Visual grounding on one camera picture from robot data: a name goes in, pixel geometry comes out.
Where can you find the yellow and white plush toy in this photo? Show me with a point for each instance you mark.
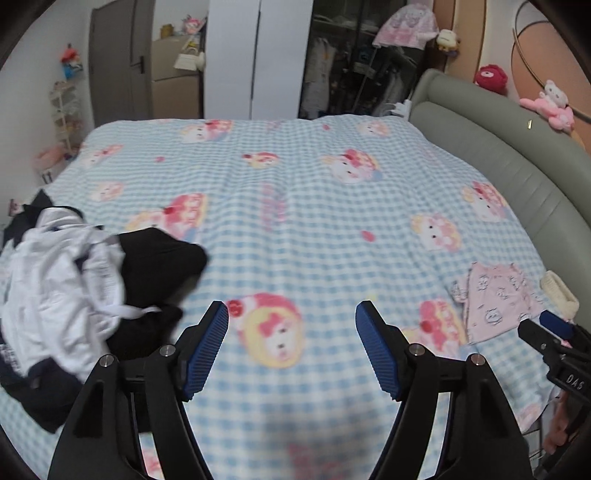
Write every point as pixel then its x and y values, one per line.
pixel 448 40

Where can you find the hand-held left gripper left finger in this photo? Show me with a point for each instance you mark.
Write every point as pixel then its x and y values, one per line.
pixel 207 350

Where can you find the navy garment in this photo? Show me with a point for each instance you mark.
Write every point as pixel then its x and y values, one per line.
pixel 32 401

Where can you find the grey door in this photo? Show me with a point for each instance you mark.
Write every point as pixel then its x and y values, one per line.
pixel 120 60

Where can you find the white shelf rack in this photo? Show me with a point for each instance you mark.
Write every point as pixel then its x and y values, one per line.
pixel 67 120

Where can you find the dark open closet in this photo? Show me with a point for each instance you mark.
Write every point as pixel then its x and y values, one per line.
pixel 360 69

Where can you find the brown cabinet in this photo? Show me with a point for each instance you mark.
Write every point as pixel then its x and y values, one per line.
pixel 178 83

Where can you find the white hanging bag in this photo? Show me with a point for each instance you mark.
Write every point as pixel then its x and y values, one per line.
pixel 189 57

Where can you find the colourful wall toy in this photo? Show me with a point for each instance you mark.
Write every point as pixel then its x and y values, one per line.
pixel 71 61

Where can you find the blue checked printed blanket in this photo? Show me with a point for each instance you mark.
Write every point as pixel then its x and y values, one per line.
pixel 300 207

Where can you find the white wardrobe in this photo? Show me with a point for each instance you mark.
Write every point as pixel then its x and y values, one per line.
pixel 254 55

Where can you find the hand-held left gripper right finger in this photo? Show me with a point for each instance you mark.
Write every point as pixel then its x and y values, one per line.
pixel 381 350

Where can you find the pink and white plush toy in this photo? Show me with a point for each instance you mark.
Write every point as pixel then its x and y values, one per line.
pixel 551 105

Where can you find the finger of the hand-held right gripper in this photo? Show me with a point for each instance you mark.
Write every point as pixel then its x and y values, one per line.
pixel 558 324
pixel 538 334

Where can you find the pink printed hanging cloth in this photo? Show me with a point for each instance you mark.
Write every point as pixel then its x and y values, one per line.
pixel 406 25

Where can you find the red plush toy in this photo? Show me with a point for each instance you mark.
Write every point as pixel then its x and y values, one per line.
pixel 491 79

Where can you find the grey-green bed headboard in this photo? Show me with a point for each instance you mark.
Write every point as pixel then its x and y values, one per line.
pixel 508 138

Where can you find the white garment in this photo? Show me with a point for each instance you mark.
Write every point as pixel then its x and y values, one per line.
pixel 55 286

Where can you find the cream fuzzy cloth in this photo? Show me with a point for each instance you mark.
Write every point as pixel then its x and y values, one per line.
pixel 559 291

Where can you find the pink printed pajama top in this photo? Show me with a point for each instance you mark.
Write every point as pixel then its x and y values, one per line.
pixel 498 300

